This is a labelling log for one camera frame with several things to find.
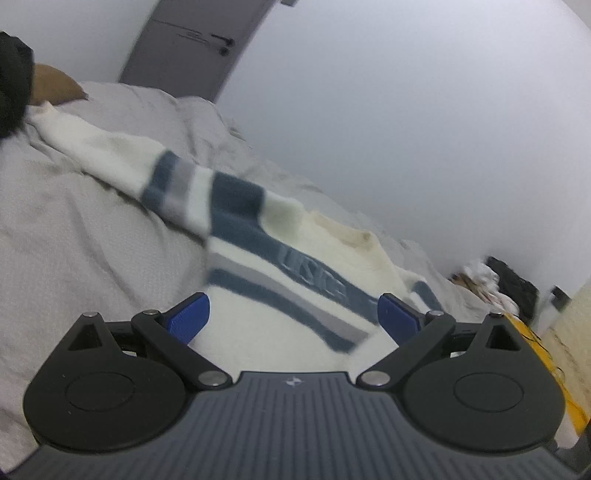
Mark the cream lace cover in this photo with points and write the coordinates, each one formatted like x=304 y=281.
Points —
x=575 y=350

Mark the yellow cloth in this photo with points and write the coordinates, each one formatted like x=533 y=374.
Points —
x=554 y=364

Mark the grey door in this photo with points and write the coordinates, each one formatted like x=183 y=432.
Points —
x=194 y=46

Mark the black bag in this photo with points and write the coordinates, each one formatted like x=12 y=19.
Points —
x=515 y=286

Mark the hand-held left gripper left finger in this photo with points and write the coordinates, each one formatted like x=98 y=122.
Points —
x=188 y=317

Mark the black fuzzy cloth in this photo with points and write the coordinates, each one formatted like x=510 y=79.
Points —
x=14 y=83

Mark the grey bed sheet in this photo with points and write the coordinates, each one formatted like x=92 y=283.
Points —
x=92 y=240

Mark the brown pillow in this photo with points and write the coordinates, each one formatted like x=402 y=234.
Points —
x=55 y=85

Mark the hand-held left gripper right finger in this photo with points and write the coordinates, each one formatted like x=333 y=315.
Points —
x=397 y=318

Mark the black wall socket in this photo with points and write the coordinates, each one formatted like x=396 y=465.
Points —
x=561 y=297

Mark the white crumpled cloth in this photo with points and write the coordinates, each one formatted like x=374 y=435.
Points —
x=485 y=284

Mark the white blue striped sweater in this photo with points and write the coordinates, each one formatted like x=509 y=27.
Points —
x=286 y=277

